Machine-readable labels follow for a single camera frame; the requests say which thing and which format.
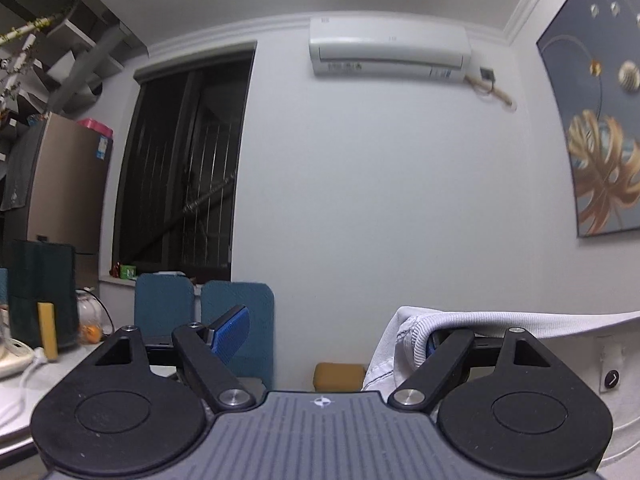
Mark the brown refrigerator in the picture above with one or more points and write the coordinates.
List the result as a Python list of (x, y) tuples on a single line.
[(54, 191)]

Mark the yellow bed headboard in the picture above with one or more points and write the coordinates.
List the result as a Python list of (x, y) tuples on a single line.
[(338, 377)]

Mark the white wall air conditioner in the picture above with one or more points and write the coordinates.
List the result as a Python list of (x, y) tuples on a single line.
[(388, 47)]

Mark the blue folding chair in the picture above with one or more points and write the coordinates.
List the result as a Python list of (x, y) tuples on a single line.
[(163, 302)]

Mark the white desk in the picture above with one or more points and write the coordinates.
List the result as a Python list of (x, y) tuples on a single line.
[(17, 403)]

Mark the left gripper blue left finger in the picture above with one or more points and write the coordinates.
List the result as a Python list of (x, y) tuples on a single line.
[(204, 353)]

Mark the leaf wall painting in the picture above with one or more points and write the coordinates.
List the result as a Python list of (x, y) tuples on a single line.
[(590, 51)]

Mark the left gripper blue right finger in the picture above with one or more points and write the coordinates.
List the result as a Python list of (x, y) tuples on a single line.
[(438, 375)]

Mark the dark window frame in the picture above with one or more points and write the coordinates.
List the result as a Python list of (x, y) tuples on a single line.
[(175, 199)]

